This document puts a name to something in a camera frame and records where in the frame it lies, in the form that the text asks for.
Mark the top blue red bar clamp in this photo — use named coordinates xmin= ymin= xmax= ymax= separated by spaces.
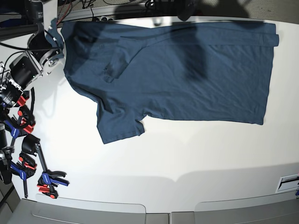
xmin=17 ymin=91 xmax=30 ymax=107

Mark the dark blue T-shirt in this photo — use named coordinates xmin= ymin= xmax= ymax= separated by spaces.
xmin=61 ymin=21 xmax=279 ymax=144

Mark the grey right chair back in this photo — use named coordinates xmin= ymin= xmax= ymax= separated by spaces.
xmin=170 ymin=192 xmax=299 ymax=224

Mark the aluminium rail with cables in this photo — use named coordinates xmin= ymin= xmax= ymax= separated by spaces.
xmin=62 ymin=0 xmax=177 ymax=22

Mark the grey chair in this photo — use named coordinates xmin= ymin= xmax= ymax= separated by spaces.
xmin=8 ymin=199 xmax=169 ymax=224
xmin=170 ymin=192 xmax=299 ymax=224

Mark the blue red bar clamp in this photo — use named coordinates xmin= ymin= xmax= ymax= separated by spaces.
xmin=35 ymin=143 xmax=69 ymax=199
xmin=10 ymin=152 xmax=37 ymax=198
xmin=17 ymin=91 xmax=30 ymax=107
xmin=0 ymin=103 xmax=35 ymax=139

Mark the white slotted label plate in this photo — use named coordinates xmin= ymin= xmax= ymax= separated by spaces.
xmin=276 ymin=174 xmax=299 ymax=193

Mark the bottom blue red bar clamp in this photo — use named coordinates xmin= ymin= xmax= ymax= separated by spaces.
xmin=35 ymin=143 xmax=69 ymax=199

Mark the grey left chair back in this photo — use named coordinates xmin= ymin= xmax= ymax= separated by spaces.
xmin=8 ymin=199 xmax=169 ymax=224

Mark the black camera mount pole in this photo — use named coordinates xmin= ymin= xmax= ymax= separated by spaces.
xmin=178 ymin=0 xmax=199 ymax=21

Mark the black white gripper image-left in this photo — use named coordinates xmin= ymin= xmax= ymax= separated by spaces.
xmin=0 ymin=123 xmax=14 ymax=185

